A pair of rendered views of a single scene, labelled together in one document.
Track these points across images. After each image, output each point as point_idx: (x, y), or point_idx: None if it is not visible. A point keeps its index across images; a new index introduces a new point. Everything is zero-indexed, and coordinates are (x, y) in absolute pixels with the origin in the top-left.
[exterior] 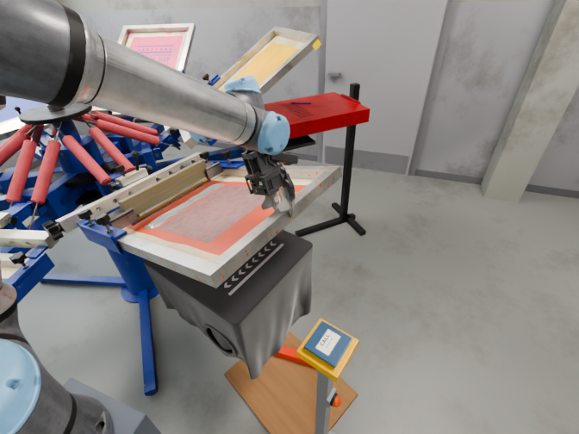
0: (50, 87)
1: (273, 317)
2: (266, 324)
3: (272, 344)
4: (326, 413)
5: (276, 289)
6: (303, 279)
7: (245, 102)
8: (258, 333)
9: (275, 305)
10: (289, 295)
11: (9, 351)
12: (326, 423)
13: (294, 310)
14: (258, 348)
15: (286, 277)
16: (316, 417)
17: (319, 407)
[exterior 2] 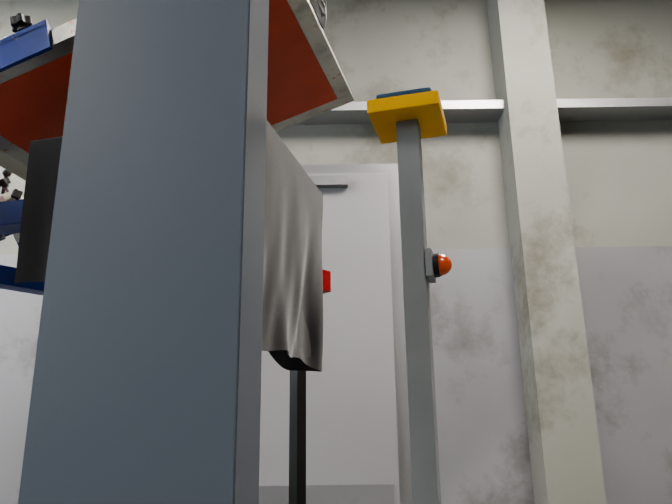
0: None
1: (285, 221)
2: (279, 208)
3: (278, 302)
4: (430, 338)
5: (291, 162)
6: (314, 243)
7: None
8: (270, 199)
9: (288, 197)
10: (302, 227)
11: None
12: (433, 394)
13: (299, 313)
14: (266, 248)
15: (300, 172)
16: (410, 375)
17: (412, 315)
